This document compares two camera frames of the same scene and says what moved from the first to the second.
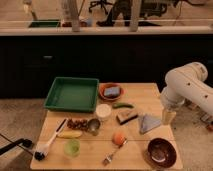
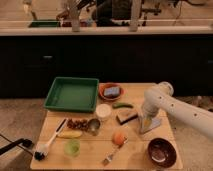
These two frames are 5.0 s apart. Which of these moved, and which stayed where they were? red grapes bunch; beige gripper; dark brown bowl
Moved: beige gripper
Stayed: red grapes bunch; dark brown bowl
